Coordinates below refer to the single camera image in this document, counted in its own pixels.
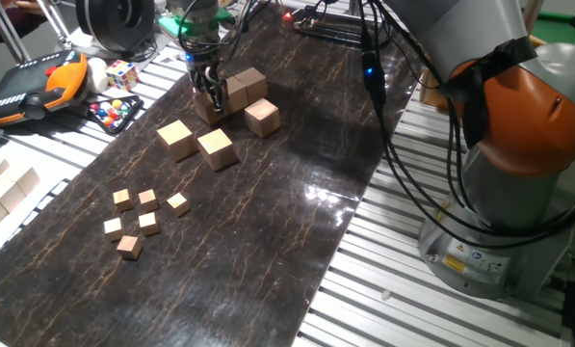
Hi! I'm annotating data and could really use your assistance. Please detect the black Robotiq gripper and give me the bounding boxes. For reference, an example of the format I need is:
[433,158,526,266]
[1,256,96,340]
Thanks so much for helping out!
[184,43,225,115]

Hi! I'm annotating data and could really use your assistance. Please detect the large wooden cube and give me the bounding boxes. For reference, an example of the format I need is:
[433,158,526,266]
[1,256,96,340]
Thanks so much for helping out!
[243,97,283,139]
[156,119,199,163]
[233,67,270,105]
[193,90,230,127]
[196,127,238,173]
[222,75,249,115]

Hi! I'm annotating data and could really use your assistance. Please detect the person's forearm dark red sleeve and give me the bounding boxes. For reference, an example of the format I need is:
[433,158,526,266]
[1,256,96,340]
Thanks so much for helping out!
[0,4,47,42]

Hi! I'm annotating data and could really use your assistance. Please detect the Rubik's cube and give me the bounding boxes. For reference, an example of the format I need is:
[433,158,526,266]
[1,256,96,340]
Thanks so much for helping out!
[104,59,141,93]

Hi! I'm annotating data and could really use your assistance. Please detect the black triangle rack coloured balls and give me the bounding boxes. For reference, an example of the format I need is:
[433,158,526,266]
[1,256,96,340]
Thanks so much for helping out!
[85,93,145,136]

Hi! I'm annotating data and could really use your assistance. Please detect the white egg-shaped object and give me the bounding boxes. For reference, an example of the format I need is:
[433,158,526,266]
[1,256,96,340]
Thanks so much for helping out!
[85,57,110,95]

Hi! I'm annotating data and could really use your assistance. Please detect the small wooden cube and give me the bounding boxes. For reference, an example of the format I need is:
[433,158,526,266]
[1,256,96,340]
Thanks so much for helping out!
[137,188,161,214]
[138,211,162,237]
[166,192,192,219]
[103,217,125,243]
[112,188,135,213]
[116,234,144,262]

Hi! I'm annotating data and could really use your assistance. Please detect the black filament spool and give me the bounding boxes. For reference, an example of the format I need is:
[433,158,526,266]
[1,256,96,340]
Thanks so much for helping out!
[74,0,156,54]

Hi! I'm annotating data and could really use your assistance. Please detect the black clamp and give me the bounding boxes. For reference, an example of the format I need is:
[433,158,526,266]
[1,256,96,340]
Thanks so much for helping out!
[294,4,365,48]

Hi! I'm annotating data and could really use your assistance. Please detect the thin silver metal rod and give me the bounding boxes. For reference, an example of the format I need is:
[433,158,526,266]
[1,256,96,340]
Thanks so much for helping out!
[45,0,74,47]

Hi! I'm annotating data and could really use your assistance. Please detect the black plug blue light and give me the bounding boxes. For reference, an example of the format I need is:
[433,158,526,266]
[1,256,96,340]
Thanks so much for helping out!
[360,47,387,105]

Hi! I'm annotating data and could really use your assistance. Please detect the dark marbled table mat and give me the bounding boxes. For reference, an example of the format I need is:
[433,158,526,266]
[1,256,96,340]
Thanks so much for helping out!
[0,0,431,347]

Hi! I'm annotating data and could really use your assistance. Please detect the orange black teach pendant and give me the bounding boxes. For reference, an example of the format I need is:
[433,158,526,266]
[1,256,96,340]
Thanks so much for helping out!
[0,49,90,128]

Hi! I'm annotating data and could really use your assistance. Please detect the slanted silver metal bar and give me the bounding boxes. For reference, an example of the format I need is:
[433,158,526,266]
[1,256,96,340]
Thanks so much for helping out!
[0,0,32,65]

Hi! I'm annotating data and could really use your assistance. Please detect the green mini pool table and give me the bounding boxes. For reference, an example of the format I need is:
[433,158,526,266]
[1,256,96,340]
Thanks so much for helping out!
[530,12,575,47]

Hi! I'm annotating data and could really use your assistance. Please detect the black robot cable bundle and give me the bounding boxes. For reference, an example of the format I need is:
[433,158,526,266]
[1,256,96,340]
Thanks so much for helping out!
[356,0,575,250]

